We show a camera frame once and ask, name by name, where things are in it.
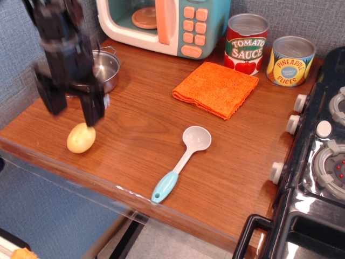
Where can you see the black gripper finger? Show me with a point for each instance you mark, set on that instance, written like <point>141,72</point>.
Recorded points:
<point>52,95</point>
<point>93,107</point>

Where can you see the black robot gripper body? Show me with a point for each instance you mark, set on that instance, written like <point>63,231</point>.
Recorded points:
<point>69,62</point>

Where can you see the yellow toy potato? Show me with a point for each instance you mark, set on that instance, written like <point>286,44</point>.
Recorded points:
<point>81,138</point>

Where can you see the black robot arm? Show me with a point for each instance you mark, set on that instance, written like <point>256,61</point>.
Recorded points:
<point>56,20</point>

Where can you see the small stainless steel pot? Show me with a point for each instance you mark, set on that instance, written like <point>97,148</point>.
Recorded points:
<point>106,70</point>

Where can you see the teal and pink toy microwave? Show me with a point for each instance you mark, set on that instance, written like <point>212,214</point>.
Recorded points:
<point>188,29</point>

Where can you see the folded orange cloth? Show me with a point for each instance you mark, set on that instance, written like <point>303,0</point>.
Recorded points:
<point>216,89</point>

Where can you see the orange fuzzy object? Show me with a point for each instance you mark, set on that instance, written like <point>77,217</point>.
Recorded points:
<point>23,253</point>

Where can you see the tomato sauce can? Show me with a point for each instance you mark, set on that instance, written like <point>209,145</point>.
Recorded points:
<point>246,39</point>

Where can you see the pineapple slices can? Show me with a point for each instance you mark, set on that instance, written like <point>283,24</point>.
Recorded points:
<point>290,60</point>

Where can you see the black toy stove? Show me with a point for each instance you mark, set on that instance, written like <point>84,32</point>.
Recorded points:
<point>308,208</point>

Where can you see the white ladle with teal handle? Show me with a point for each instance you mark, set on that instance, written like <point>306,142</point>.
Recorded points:
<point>195,138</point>

